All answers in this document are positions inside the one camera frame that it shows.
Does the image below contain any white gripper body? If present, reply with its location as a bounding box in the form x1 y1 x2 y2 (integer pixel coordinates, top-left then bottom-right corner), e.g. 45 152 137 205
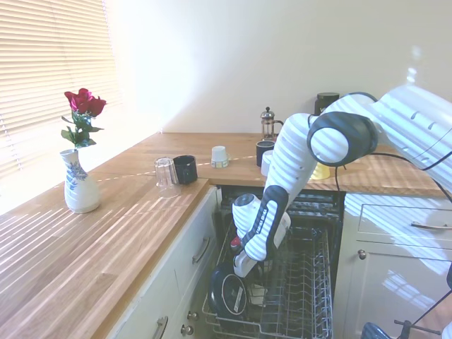
232 251 261 279

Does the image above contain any black mug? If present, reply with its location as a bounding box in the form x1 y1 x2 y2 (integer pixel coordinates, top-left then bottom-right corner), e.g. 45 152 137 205
172 154 199 186

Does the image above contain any navy blue mug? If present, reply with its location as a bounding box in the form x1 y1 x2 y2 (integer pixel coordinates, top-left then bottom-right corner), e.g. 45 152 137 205
255 139 278 168

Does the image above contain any black round pan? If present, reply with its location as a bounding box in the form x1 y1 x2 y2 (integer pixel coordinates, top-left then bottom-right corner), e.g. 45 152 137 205
207 262 250 323

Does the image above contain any open dishwasher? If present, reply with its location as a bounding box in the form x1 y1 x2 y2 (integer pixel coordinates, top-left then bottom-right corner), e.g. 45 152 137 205
210 184 345 339

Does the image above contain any small white patterned cup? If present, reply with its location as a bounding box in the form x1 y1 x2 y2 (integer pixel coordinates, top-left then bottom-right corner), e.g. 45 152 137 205
210 145 231 169

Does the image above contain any clear drinking glass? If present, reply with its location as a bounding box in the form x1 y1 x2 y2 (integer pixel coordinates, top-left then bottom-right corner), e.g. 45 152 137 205
153 156 182 199

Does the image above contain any yellow plastic cup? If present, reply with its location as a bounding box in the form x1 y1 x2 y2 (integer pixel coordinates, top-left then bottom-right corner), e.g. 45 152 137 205
310 161 331 182

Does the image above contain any glass french press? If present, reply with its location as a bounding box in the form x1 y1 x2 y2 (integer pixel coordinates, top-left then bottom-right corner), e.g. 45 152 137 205
260 106 285 142

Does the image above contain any dark blue rounded object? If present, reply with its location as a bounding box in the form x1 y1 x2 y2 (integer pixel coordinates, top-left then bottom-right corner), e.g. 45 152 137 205
362 322 390 339

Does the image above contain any white blue-patterned vase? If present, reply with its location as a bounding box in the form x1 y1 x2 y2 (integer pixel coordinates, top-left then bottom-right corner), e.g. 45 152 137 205
59 148 101 215

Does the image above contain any black protein powder tub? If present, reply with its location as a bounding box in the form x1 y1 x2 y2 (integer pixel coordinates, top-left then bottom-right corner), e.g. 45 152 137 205
315 92 341 116

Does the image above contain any red rose bouquet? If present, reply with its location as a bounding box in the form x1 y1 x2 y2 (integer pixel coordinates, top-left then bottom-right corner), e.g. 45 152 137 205
60 88 107 150

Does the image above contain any beige window blind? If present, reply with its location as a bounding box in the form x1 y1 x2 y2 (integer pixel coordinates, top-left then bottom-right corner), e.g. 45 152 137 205
0 0 123 186

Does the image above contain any metal drawer handle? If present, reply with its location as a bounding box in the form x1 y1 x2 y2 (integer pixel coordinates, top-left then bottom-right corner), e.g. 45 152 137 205
410 220 452 231
191 237 211 266
151 315 169 339

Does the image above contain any metal wire dish rack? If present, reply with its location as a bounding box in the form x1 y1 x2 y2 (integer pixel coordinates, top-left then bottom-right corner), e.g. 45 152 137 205
201 225 335 339

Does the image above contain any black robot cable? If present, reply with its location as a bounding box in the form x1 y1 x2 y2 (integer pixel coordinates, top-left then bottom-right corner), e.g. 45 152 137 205
306 91 452 339

